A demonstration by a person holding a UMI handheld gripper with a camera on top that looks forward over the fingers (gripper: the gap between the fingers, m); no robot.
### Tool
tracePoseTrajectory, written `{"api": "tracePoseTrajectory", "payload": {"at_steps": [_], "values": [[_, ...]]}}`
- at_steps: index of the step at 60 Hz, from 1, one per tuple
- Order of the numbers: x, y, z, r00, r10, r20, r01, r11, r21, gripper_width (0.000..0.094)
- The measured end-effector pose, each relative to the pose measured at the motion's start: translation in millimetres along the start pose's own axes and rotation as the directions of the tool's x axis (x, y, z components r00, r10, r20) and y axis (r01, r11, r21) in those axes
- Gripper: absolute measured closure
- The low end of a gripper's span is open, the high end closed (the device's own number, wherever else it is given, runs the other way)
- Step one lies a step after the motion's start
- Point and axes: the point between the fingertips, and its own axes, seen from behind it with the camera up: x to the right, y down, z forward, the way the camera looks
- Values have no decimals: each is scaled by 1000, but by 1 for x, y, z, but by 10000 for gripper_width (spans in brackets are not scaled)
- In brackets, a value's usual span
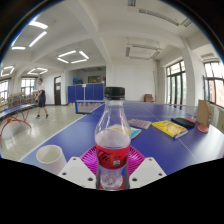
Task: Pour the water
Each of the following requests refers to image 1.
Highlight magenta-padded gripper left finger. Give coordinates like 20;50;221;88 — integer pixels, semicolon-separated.
57;145;100;190

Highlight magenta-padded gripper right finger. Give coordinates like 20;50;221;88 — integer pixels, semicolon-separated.
126;146;167;190

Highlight clear red-labelled water bottle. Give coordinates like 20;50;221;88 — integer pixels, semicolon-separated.
94;86;132;191

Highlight flat round red coaster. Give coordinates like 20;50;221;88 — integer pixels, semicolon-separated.
117;176;127;191

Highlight white paper cup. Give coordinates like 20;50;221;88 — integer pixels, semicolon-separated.
35;144;68;176

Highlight grey checkered booklet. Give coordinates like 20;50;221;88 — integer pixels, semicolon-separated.
127;118;153;130

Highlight yellow book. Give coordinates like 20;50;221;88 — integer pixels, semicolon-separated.
151;119;189;140

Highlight black paddle case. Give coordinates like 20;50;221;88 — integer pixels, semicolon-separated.
170;116;196;129

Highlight table tennis net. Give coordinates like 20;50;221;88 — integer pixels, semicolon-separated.
74;99;106;115

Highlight red table tennis paddle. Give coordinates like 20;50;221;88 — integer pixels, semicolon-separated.
186;117;210;134

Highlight brown armchair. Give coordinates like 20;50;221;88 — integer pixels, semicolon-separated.
143;93;155;103

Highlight blue partition boards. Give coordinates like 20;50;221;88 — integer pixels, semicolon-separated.
67;82;105;104

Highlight brown cardboard box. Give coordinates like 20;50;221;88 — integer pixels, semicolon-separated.
195;99;213;128

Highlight person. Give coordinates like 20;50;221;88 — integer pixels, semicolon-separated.
34;77;50;120

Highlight dark brown door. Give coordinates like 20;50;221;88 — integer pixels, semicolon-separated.
53;75;63;106

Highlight beige cabinet row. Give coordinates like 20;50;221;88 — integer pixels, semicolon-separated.
208;103;224;134

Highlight blue red-legged tennis table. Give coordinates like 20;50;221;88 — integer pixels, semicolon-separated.
0;103;38;145

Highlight black-framed glass door window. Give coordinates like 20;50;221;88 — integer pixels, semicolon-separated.
165;59;187;107

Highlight wooden shelf unit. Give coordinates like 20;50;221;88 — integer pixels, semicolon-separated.
0;91;39;113

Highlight black-framed wide window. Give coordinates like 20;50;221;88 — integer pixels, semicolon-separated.
202;60;224;108

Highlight ceiling light group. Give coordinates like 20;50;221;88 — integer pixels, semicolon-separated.
0;19;90;78

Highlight framed wall picture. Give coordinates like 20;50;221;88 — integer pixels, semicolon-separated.
87;75;107;84

